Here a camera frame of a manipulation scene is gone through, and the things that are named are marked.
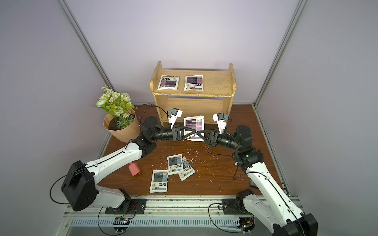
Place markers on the pink small scoop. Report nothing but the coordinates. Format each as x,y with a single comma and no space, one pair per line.
133,168

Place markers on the wooden two-tier shelf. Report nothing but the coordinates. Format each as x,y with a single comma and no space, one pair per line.
219,91

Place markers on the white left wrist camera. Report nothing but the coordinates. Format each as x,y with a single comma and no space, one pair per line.
174,114

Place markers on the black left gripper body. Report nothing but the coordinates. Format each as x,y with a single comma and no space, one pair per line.
173,134

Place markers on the beige paper plant pot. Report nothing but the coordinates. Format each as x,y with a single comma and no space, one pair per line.
124,135

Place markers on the purple coffee bag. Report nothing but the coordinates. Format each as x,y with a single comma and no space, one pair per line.
196,123
194,82
168,82

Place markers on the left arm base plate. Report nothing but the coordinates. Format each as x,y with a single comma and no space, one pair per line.
129,206

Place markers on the blue coffee bag two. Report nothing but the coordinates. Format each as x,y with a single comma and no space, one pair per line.
188,170

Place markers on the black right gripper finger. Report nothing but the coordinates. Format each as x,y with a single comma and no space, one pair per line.
203,133
205,137

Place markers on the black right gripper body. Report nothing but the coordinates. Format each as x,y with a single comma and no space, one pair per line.
212,137

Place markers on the blue coffee bag one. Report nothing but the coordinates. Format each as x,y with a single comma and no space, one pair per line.
175,164

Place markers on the blue coffee bag three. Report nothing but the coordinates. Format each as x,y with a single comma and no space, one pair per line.
159,181

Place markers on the green artificial flower plant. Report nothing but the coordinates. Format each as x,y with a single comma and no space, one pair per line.
118,105

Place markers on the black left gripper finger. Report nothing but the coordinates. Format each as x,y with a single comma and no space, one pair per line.
187,137
187,132

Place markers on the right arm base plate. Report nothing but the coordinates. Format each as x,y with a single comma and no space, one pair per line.
233,206

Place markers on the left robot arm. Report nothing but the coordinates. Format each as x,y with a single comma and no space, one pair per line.
80,186

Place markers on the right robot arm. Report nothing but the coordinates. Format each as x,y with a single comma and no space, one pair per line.
278,214

